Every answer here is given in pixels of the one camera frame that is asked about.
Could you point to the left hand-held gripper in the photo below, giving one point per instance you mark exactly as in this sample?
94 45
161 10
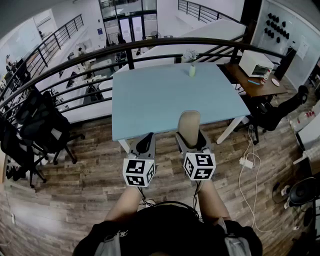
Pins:
138 172

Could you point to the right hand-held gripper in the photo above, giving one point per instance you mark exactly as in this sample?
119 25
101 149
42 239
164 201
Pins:
200 166

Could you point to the beige oval object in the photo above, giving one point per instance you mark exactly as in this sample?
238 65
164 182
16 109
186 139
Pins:
189 127

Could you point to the person's right forearm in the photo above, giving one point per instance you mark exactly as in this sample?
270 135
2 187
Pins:
212 202

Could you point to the person's left forearm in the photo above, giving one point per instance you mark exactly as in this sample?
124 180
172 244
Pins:
122 202

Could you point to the white table leg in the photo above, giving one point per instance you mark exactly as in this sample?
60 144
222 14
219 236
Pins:
228 130
124 145

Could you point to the pale vase with flowers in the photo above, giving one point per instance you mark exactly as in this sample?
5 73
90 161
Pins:
192 70

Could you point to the brown wooden side table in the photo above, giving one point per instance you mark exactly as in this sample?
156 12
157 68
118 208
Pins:
252 87

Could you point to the small blue flat box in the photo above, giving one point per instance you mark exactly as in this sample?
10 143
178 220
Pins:
253 82

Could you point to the black office chair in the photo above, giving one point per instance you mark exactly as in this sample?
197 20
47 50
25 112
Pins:
15 147
45 120
275 115

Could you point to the small bottle with red cap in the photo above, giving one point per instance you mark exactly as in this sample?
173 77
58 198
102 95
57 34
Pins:
266 76

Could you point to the person's black shirt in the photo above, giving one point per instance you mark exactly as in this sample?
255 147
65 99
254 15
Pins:
170 232

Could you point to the black curved metal railing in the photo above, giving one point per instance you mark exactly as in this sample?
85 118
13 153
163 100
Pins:
130 53

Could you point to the small white plate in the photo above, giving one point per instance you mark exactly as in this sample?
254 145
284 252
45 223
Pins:
275 82

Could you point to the black round fan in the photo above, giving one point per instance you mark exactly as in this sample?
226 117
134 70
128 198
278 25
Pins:
302 192

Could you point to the glass entrance door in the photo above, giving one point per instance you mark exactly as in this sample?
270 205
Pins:
131 28

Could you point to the group of black wall-mounted items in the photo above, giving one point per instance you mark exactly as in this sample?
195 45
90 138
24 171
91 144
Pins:
276 27

